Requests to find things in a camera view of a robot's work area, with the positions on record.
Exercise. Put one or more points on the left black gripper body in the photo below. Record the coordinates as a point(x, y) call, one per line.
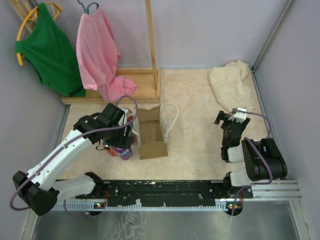
point(116, 137)

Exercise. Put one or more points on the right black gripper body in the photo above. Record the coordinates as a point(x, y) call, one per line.
point(244, 125)

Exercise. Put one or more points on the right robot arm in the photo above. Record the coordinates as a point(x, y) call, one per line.
point(263, 161)

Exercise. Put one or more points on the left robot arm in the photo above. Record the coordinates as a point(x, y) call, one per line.
point(40, 188)

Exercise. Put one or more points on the cream folded cloth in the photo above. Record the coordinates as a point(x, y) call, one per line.
point(228, 86)

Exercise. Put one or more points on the wooden clothes rack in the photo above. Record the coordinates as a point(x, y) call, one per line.
point(148, 80)

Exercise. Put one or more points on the pink shirt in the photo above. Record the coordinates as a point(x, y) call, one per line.
point(98, 56)

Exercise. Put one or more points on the green tank top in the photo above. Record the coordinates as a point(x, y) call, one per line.
point(51, 54)

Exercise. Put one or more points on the grey clothes hanger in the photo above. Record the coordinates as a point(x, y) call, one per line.
point(86, 9)

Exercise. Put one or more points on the yellow clothes hanger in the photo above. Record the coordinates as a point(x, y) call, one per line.
point(32, 16)

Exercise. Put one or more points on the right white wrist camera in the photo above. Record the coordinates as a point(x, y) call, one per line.
point(239, 115)

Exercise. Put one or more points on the canvas bag with white handles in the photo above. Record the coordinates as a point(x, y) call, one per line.
point(152, 130)

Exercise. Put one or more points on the metal corner post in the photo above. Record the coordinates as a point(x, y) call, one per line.
point(273, 33)

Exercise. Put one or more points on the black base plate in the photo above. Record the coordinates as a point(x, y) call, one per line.
point(171, 200)

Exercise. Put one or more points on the white cable duct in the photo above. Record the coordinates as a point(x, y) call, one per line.
point(97, 206)

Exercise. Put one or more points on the aluminium rail frame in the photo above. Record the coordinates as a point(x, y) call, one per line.
point(275, 190)

